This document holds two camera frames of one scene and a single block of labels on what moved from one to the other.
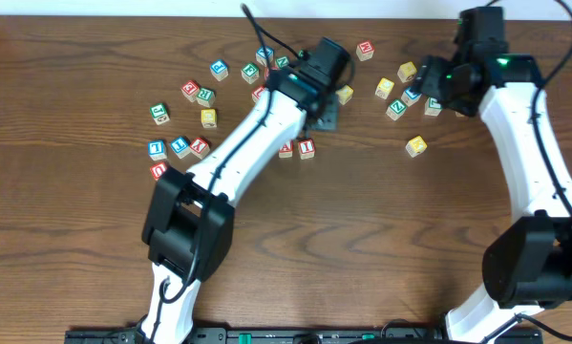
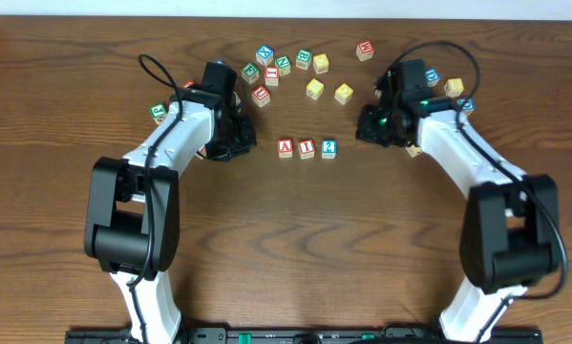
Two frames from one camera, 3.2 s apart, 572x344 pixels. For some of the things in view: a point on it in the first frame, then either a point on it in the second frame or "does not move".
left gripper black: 328,117 to 241,135
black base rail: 304,335 does not move
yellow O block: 345,94 does not move
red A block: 286,152 does not move
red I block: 307,148 does not move
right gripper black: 426,73 to 370,126
